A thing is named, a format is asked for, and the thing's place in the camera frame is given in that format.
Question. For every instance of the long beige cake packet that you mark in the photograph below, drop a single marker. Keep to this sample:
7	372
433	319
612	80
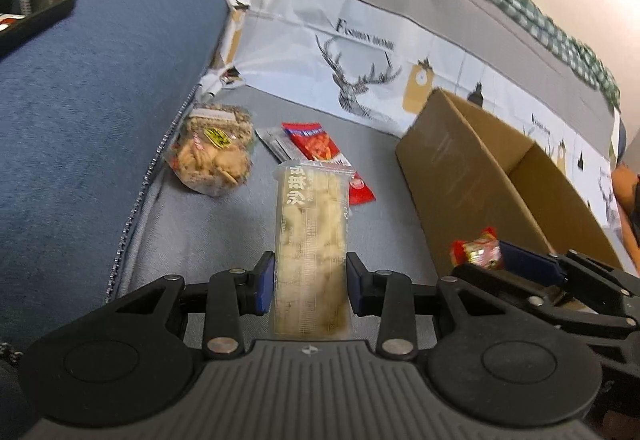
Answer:
310	245

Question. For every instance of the black smartphone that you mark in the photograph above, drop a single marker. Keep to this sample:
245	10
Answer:
30	15

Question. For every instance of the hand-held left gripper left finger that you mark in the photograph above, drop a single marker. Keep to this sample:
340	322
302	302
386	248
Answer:
265	285

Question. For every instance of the clear bag of crackers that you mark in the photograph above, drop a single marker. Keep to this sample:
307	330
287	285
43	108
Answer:
215	155

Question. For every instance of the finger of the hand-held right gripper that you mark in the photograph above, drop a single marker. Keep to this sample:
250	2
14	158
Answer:
515	287
530	262

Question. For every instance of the orange cushion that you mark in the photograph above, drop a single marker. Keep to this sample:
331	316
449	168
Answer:
625	192

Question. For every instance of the silver snack packet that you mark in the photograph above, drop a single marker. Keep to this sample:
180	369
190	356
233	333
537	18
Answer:
275	142

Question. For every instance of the small red yellow candy wrapper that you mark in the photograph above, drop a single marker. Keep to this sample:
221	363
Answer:
477	250

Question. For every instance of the red packet white label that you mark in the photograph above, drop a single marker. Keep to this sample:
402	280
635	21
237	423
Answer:
361	190

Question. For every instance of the blue sofa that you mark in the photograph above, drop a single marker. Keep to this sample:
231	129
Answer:
75	145

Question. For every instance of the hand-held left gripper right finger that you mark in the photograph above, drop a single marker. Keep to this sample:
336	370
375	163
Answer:
354	287

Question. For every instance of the red snack packet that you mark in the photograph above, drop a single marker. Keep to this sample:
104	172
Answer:
315	145

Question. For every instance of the green checkered cloth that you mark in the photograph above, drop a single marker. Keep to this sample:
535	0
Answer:
550	35

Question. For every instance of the cardboard box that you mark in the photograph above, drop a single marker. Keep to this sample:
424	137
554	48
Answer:
450	160

